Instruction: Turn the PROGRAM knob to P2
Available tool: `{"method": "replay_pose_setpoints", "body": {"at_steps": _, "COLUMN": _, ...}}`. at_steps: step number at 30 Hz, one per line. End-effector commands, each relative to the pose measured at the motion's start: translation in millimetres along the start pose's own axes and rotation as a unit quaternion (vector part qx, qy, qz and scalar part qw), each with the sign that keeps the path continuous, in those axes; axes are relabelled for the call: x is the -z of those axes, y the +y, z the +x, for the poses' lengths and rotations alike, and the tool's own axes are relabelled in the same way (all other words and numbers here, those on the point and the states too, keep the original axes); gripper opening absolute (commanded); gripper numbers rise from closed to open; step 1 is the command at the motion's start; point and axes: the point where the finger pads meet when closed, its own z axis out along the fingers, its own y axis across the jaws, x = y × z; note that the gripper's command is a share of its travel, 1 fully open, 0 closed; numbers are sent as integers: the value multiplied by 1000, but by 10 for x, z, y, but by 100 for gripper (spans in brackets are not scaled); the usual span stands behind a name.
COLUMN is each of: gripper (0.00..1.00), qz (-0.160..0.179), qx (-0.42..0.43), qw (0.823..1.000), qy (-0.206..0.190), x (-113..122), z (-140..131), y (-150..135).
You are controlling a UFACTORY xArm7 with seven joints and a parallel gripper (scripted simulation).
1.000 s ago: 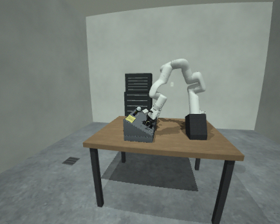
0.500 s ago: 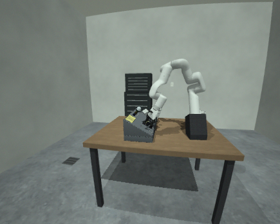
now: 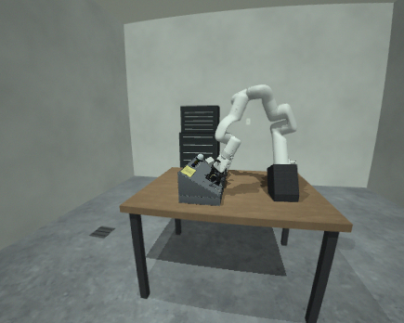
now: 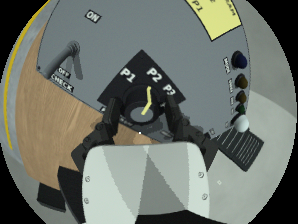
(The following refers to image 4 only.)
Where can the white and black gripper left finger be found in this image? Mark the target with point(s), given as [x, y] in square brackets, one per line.
[103, 133]

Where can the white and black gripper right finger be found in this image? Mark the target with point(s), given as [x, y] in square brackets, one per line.
[183, 131]

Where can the grey control console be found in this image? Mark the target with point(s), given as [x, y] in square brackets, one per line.
[139, 51]

